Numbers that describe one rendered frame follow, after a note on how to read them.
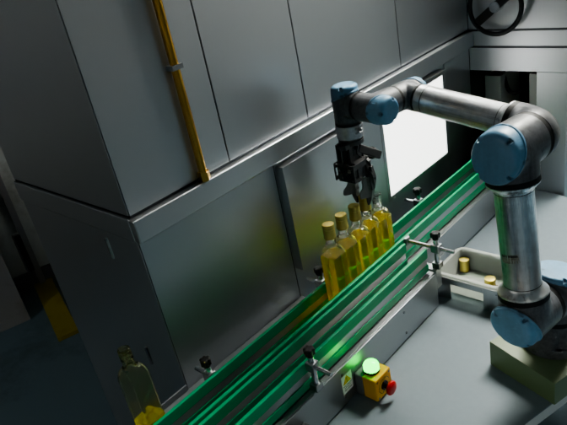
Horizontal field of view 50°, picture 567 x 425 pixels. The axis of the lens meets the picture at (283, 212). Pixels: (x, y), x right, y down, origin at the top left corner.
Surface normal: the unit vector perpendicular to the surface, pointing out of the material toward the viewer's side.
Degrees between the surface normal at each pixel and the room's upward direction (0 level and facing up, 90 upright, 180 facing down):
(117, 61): 90
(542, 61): 90
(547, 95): 90
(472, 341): 0
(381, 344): 90
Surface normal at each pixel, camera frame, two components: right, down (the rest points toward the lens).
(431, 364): -0.18, -0.88
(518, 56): -0.66, 0.44
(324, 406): 0.73, 0.18
